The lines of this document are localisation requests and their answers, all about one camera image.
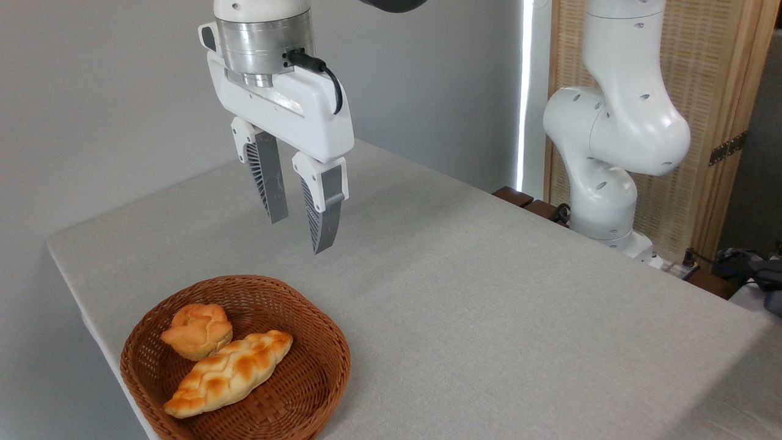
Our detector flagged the round golden bread roll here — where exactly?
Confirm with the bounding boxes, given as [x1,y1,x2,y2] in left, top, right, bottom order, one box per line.
[161,303,233,362]

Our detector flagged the black cable bundle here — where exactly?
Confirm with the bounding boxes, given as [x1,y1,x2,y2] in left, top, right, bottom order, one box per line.
[683,246,782,289]

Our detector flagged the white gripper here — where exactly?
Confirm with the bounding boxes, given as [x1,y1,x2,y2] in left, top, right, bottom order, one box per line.
[199,23,356,255]

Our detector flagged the dark grey device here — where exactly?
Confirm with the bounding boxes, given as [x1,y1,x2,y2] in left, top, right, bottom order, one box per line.
[750,259,782,317]

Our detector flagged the silver metal wrist adapter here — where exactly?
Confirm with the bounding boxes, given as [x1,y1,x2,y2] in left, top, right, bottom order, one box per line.
[215,9,315,88]

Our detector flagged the dark metal screen hinge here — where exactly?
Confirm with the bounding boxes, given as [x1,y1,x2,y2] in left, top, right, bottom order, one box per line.
[709,131,747,167]

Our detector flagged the grey tablecloth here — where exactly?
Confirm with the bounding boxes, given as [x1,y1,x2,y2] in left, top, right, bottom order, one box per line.
[46,139,782,440]

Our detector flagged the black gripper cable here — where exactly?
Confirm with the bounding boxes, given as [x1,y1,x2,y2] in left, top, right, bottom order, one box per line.
[283,49,344,116]

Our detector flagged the white power strip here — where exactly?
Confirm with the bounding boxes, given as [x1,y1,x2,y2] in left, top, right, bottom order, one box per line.
[649,255,701,281]

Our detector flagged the long braided bread loaf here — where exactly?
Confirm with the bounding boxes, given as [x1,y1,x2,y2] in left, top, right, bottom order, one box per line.
[163,330,294,419]

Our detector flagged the brown wicker basket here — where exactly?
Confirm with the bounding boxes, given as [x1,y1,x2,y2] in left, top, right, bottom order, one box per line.
[120,274,352,440]

